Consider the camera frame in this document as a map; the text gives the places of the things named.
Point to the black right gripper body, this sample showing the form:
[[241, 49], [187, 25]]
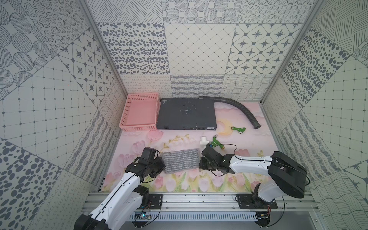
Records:
[[205, 165]]

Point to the green valve near tee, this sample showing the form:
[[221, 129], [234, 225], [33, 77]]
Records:
[[216, 143]]

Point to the aluminium front rail frame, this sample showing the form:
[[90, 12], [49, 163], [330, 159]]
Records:
[[227, 202]]

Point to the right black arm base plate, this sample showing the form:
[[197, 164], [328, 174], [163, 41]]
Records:
[[250, 201]]

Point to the right small circuit board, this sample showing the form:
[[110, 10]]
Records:
[[263, 219]]

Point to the green valve near hose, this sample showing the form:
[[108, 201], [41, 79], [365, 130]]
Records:
[[238, 129]]

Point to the dark grey flat electronics box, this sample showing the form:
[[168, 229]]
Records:
[[186, 114]]

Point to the left small circuit board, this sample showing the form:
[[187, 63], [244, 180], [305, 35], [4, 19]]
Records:
[[142, 216]]

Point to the pink perforated plastic basket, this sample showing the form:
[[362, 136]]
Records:
[[140, 112]]

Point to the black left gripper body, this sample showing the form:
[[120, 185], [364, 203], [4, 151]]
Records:
[[156, 166]]

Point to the white plastic tee fitting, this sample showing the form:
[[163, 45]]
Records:
[[203, 141]]

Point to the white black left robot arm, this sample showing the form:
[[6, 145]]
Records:
[[126, 197]]

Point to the small circuit board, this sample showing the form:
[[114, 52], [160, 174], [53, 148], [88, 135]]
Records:
[[142, 216], [263, 219]]

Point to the pink floral table mat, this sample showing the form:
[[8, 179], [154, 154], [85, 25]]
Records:
[[251, 143]]

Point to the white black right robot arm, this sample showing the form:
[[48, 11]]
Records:
[[287, 176]]

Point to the grey striped square dishcloth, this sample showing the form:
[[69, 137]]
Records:
[[177, 161]]

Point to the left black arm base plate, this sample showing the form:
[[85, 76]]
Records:
[[151, 201]]

